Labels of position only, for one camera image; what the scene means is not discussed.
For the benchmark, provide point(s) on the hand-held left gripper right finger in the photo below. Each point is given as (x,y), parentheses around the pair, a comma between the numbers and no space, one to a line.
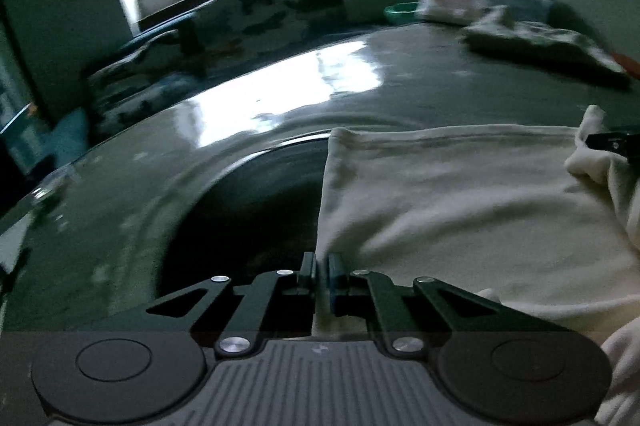
(332,276)

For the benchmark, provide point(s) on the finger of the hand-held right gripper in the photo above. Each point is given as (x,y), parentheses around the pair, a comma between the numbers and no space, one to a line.
(609,141)

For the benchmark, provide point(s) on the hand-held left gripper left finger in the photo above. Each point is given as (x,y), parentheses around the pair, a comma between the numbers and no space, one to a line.
(309,275)

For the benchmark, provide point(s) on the cream white cloth garment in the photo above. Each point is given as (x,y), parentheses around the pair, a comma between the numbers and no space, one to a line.
(465,226)

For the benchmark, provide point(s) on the folded patterned cloth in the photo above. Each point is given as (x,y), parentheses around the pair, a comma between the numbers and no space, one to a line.
(542,43)

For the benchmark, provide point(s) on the light blue storage bin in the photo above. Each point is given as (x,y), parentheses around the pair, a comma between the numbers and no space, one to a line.
(520,1)

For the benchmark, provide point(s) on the white plastic bag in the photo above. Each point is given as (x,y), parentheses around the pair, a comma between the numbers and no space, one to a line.
(450,6)

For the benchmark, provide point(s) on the green plastic basin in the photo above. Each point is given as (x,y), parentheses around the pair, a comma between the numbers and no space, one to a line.
(401,12)

